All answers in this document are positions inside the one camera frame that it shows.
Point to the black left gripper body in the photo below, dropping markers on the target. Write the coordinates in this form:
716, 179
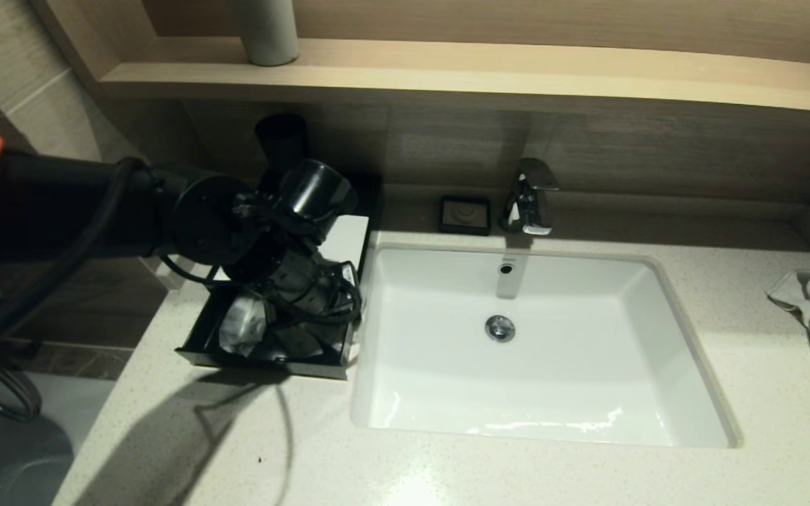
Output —
335, 292

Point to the black tray with white liner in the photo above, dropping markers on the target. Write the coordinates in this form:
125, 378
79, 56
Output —
197, 344

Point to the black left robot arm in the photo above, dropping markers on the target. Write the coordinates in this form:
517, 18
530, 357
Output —
201, 218

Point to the black amenity box housing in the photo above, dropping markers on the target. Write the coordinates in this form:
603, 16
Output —
370, 204

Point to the black square soap dish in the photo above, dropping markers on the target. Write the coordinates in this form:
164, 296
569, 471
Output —
465, 215

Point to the black cup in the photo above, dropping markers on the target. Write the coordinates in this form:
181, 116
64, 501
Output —
283, 140

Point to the chrome drain stopper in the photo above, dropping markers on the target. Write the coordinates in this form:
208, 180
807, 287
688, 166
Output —
500, 329

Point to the chrome faucet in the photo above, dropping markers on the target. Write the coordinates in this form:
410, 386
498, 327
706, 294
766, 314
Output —
528, 204

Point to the white ceramic sink basin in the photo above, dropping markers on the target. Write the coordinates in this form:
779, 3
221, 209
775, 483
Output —
588, 365

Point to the grey cylindrical cup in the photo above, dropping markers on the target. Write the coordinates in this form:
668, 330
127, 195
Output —
268, 35

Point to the light wooden wall shelf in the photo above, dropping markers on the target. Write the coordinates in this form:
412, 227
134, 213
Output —
517, 77

